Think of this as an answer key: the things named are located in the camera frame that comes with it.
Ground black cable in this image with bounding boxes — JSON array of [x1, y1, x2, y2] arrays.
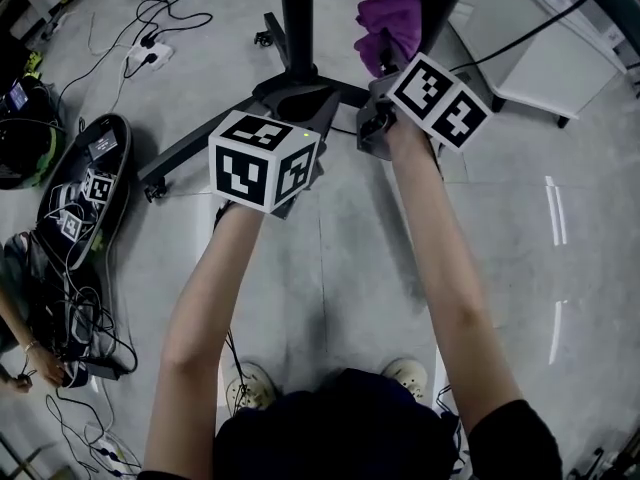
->
[[124, 0, 214, 77], [222, 327, 257, 410], [449, 0, 592, 72], [434, 385, 467, 474]]

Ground person's right forearm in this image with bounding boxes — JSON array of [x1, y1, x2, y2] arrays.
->
[[387, 117, 526, 432]]

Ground black open dome case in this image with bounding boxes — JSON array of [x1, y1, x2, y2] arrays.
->
[[37, 112, 134, 269]]

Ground person's left white shoe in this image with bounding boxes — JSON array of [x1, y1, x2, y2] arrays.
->
[[224, 362, 278, 412]]

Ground small black box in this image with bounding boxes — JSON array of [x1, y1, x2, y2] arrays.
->
[[87, 130, 119, 160]]

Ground white power strip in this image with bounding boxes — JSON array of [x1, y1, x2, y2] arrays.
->
[[92, 432, 127, 470], [124, 37, 176, 72]]

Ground person's right white shoe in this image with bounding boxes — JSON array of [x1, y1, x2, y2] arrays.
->
[[379, 357, 429, 402]]

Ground person's white shoe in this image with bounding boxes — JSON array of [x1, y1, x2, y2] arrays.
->
[[379, 357, 429, 402], [224, 362, 278, 412]]

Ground idle hand-held gripper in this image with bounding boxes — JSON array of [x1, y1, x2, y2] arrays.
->
[[82, 170, 116, 204], [59, 212, 84, 242]]

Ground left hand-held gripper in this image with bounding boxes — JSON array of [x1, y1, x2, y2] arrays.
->
[[207, 86, 343, 220]]

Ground person's left forearm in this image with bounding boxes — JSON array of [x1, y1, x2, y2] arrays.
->
[[142, 202, 266, 474]]

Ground purple cloth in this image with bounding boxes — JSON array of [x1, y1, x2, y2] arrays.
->
[[353, 0, 424, 79]]

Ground person's legs in dark trousers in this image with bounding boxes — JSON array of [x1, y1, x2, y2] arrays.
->
[[214, 367, 461, 480]]

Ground black equipment bundle with cables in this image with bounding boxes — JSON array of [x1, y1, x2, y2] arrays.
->
[[4, 232, 139, 384]]

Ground black dome backpack with screen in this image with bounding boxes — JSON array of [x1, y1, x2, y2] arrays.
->
[[0, 75, 67, 192]]

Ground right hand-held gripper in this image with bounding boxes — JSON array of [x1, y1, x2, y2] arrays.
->
[[355, 50, 496, 163]]

